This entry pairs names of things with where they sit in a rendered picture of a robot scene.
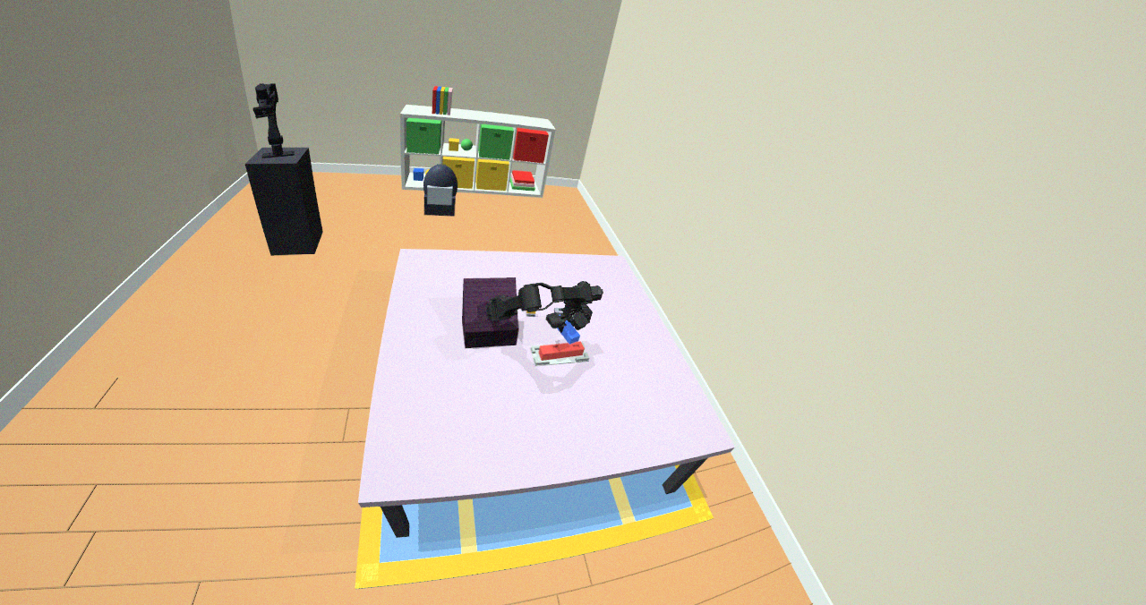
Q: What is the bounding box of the red tapered block with slots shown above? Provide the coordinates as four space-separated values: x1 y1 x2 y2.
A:
537 341 584 361

